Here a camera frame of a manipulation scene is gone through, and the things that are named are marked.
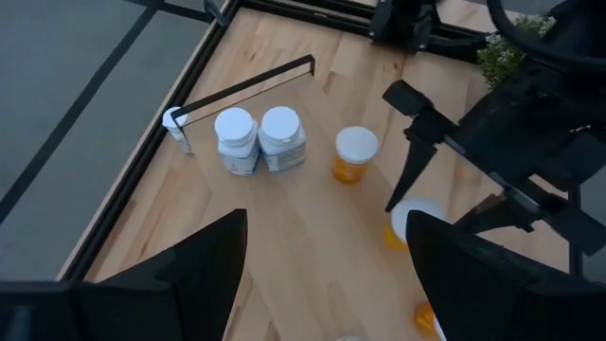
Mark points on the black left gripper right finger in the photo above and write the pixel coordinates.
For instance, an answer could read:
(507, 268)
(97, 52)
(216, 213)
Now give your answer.
(497, 303)

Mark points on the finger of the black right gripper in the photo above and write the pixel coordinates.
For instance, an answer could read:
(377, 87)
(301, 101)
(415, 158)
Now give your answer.
(414, 166)
(492, 213)

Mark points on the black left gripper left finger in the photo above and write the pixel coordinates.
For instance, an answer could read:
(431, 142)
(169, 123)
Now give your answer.
(199, 293)

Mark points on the orange pill bottle white cap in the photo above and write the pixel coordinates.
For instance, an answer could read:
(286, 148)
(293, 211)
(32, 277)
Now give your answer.
(399, 226)
(423, 319)
(356, 144)

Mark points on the slim white medicine bottle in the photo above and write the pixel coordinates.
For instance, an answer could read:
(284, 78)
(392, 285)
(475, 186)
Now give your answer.
(180, 139)

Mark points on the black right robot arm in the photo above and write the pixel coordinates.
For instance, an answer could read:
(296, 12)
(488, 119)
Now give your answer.
(582, 23)

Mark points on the wooden shelf with black frames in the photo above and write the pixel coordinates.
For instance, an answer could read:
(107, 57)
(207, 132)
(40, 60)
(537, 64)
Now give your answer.
(293, 227)

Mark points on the small green potted plant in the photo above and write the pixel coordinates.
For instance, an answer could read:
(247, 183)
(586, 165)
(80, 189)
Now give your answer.
(502, 57)

